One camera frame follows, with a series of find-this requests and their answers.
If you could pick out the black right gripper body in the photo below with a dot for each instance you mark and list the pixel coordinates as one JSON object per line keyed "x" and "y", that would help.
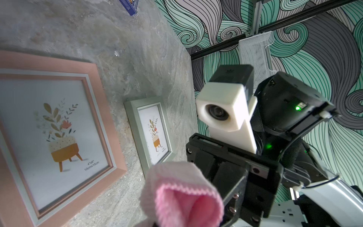
{"x": 247, "y": 182}

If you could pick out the pink cloth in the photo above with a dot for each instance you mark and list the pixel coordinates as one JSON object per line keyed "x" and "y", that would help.
{"x": 176, "y": 194}

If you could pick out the green picture frame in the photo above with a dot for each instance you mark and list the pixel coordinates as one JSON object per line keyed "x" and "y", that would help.
{"x": 151, "y": 132}

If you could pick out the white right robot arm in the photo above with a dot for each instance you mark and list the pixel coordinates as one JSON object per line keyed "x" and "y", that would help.
{"x": 310, "y": 194}

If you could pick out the blue card box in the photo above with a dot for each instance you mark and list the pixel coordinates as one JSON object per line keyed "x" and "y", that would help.
{"x": 130, "y": 6}

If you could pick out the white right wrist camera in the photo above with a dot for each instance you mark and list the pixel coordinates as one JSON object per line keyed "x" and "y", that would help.
{"x": 226, "y": 104}

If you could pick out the clear plastic wall holder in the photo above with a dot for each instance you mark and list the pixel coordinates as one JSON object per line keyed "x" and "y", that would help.
{"x": 255, "y": 51}

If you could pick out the pink picture frame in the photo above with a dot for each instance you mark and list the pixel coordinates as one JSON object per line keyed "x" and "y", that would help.
{"x": 59, "y": 145}

